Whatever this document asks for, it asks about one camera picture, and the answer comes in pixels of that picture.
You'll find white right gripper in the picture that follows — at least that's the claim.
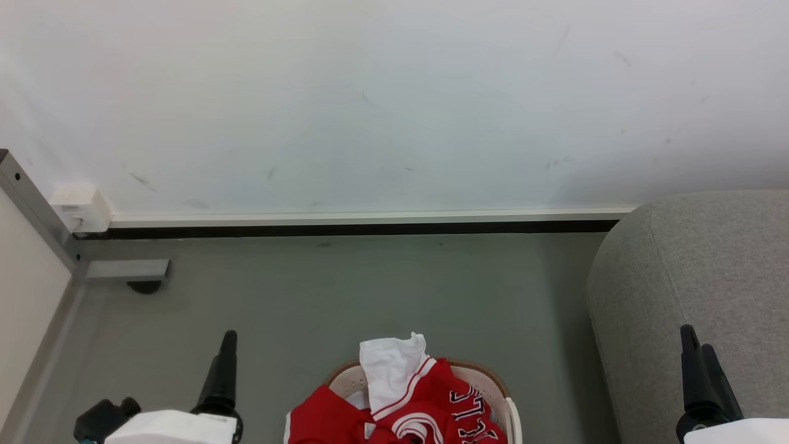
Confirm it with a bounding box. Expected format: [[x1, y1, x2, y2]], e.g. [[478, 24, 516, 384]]
[[676, 324, 789, 444]]

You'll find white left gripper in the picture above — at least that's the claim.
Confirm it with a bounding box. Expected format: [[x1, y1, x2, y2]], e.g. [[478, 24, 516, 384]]
[[104, 330, 243, 444]]

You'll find red baseball jersey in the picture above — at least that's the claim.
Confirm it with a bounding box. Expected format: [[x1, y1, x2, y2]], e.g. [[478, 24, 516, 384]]
[[285, 358, 509, 444]]

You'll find grey fabric sofa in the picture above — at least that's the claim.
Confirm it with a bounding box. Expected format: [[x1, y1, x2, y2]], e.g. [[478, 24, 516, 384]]
[[586, 190, 789, 444]]

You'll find white garment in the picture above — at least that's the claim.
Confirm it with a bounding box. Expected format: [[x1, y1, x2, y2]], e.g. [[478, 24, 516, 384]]
[[359, 333, 430, 415]]

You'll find black baseboard strip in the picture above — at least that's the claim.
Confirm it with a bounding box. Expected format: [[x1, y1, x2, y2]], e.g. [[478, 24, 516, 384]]
[[91, 220, 621, 241]]

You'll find beige partition panel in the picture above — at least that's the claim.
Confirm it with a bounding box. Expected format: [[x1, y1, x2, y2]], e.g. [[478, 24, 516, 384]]
[[0, 188, 75, 426]]

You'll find white laundry basket brown rim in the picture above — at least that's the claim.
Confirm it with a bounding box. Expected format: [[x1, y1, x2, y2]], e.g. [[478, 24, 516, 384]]
[[325, 360, 523, 444]]

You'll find white wall cable duct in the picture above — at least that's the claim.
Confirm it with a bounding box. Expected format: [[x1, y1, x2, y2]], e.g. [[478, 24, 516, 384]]
[[110, 208, 637, 228]]

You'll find white wall socket box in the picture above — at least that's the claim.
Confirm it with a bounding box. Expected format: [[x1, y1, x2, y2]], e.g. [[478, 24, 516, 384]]
[[49, 185, 115, 234]]

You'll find grey metal partition frame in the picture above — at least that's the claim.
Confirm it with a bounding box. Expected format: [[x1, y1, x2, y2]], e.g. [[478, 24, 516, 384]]
[[0, 148, 88, 444]]

